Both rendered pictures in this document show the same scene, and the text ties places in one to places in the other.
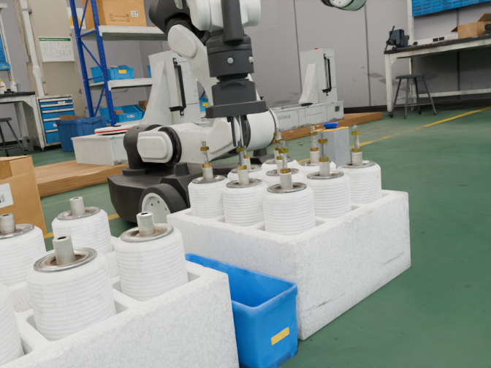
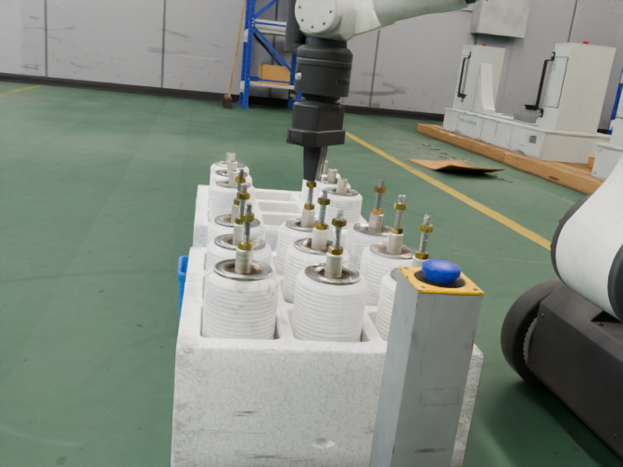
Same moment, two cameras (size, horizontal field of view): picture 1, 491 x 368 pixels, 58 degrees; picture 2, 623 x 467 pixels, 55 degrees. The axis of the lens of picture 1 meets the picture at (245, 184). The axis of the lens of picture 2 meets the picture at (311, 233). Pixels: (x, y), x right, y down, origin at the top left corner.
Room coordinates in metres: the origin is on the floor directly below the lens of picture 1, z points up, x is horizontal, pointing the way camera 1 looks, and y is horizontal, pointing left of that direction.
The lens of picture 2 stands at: (1.42, -0.83, 0.52)
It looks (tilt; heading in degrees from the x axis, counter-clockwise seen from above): 16 degrees down; 122
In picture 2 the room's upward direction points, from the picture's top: 6 degrees clockwise
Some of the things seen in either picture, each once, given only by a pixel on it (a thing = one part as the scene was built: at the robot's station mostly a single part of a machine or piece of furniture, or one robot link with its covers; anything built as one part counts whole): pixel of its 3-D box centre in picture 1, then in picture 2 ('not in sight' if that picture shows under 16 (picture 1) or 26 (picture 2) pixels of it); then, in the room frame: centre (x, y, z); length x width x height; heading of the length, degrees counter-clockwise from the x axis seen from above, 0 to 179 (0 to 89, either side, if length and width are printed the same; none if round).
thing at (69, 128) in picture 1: (83, 133); not in sight; (5.35, 1.85, 0.19); 0.50 x 0.41 x 0.37; 48
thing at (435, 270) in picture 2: (330, 126); (440, 273); (1.23, -0.25, 0.32); 0.04 x 0.04 x 0.02
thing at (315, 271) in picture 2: (315, 163); (332, 274); (1.06, -0.17, 0.25); 0.08 x 0.08 x 0.01
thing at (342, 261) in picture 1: (288, 241); (307, 344); (0.98, -0.08, 0.09); 0.39 x 0.39 x 0.18; 42
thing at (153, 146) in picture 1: (174, 143); not in sight; (1.67, 0.25, 0.28); 0.21 x 0.20 x 0.13; 44
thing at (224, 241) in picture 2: (325, 175); (239, 243); (0.89, -0.16, 0.25); 0.08 x 0.08 x 0.01
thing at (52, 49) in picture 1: (56, 49); not in sight; (6.86, 2.53, 1.38); 0.49 x 0.02 x 0.35; 134
